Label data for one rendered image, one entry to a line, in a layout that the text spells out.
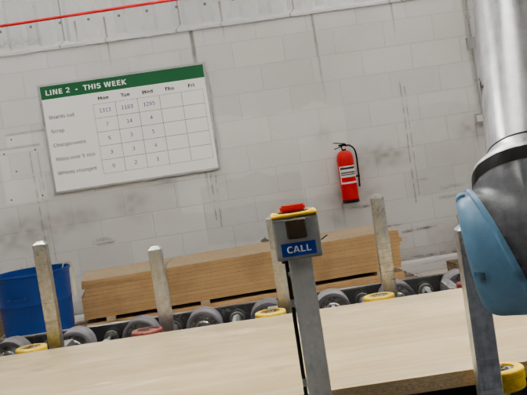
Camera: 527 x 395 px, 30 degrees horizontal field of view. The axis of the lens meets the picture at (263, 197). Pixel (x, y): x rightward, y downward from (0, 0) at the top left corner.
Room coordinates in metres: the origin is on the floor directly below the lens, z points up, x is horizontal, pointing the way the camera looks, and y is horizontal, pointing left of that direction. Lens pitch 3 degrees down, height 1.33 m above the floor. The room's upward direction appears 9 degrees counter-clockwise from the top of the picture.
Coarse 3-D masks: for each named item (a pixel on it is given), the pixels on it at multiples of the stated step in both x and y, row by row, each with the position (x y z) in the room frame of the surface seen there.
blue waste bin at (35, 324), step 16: (16, 272) 7.10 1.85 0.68; (32, 272) 7.15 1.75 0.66; (64, 272) 6.81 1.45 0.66; (0, 288) 6.70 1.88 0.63; (16, 288) 6.64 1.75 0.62; (32, 288) 6.64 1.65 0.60; (64, 288) 6.79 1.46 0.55; (0, 304) 6.75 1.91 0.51; (16, 304) 6.65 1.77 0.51; (32, 304) 6.64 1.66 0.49; (64, 304) 6.78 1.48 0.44; (16, 320) 6.67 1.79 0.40; (32, 320) 6.65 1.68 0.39; (64, 320) 6.76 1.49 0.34
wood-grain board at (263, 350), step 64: (256, 320) 2.42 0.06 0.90; (384, 320) 2.18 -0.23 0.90; (448, 320) 2.07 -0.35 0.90; (512, 320) 1.98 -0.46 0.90; (0, 384) 2.11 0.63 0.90; (64, 384) 2.01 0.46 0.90; (128, 384) 1.92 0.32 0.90; (192, 384) 1.84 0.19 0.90; (256, 384) 1.76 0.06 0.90; (384, 384) 1.64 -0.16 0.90; (448, 384) 1.64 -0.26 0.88
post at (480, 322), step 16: (464, 256) 1.48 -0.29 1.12; (464, 272) 1.48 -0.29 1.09; (464, 288) 1.49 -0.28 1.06; (464, 304) 1.51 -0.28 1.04; (480, 304) 1.48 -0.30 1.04; (480, 320) 1.48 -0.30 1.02; (480, 336) 1.48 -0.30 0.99; (480, 352) 1.48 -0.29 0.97; (496, 352) 1.48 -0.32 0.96; (480, 368) 1.48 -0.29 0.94; (496, 368) 1.48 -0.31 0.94; (480, 384) 1.48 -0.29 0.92; (496, 384) 1.48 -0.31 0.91
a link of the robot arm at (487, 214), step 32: (480, 0) 0.98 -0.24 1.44; (512, 0) 0.95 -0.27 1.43; (480, 32) 0.97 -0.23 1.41; (512, 32) 0.93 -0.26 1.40; (480, 64) 0.96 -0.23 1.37; (512, 64) 0.92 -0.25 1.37; (512, 96) 0.90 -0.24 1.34; (512, 128) 0.89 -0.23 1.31; (480, 160) 0.89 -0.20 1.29; (512, 160) 0.85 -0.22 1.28; (480, 192) 0.87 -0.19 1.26; (512, 192) 0.84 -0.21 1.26; (480, 224) 0.83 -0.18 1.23; (512, 224) 0.82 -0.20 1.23; (480, 256) 0.83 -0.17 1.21; (512, 256) 0.81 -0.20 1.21; (480, 288) 0.84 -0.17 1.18; (512, 288) 0.82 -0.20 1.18
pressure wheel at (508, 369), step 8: (504, 368) 1.59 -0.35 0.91; (512, 368) 1.58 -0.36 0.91; (520, 368) 1.58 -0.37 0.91; (504, 376) 1.56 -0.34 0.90; (512, 376) 1.56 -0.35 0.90; (520, 376) 1.57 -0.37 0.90; (504, 384) 1.56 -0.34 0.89; (512, 384) 1.56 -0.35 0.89; (520, 384) 1.57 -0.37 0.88; (504, 392) 1.56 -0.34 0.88; (512, 392) 1.56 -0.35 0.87
